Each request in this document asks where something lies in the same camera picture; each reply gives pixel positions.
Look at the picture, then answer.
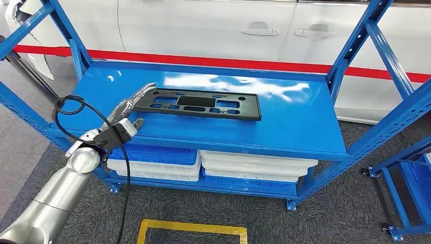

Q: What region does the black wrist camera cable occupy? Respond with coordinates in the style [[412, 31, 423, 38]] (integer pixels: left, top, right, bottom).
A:
[[53, 94, 132, 244]]

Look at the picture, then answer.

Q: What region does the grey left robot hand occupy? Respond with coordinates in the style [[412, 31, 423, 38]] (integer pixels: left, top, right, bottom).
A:
[[101, 82, 158, 132]]

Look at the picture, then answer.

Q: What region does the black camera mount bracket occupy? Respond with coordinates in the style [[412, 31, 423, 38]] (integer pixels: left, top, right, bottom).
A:
[[98, 126, 135, 151]]

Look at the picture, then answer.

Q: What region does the white car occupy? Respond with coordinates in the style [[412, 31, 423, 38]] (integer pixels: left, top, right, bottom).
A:
[[0, 0, 431, 126]]

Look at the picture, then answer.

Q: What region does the blue plastic bin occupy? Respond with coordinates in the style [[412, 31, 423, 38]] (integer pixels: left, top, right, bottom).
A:
[[201, 167, 299, 197], [108, 143, 198, 166]]

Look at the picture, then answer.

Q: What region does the white car door handle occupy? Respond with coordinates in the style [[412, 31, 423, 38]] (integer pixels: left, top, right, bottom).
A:
[[293, 23, 337, 39], [239, 21, 281, 37]]

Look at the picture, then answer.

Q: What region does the black plastic plate frame part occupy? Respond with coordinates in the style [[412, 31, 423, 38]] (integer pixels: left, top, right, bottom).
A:
[[132, 87, 263, 122]]

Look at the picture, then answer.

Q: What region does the red barrier belt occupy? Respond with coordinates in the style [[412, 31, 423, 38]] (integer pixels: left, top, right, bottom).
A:
[[13, 44, 431, 84]]

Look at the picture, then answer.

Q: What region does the blue metal shelf rack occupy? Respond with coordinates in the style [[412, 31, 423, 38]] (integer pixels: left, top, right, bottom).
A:
[[363, 134, 431, 242], [0, 0, 431, 212]]

